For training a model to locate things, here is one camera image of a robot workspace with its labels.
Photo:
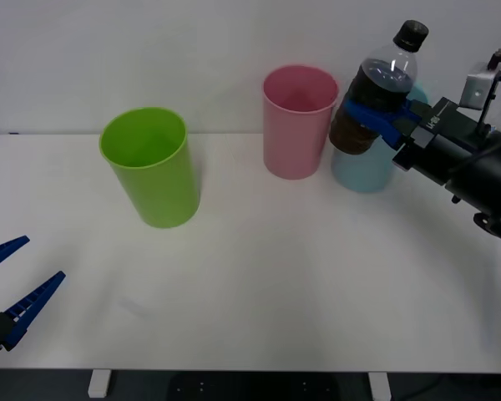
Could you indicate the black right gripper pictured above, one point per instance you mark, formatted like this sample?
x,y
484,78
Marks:
x,y
455,123

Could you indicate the dark drink bottle black cap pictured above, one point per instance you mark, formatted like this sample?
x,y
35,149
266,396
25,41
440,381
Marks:
x,y
384,83

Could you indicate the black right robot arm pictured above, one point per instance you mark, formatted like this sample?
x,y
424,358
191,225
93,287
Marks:
x,y
484,179

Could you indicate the pale blue plastic waste bin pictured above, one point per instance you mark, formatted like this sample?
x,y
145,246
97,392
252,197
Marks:
x,y
359,175

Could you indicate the pink plastic waste bin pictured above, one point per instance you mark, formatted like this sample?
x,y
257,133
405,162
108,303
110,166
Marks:
x,y
292,142

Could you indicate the white table leg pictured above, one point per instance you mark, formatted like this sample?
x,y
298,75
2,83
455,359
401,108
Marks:
x,y
98,383
379,386

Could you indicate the green plastic waste bin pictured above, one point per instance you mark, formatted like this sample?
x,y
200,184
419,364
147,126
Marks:
x,y
158,188

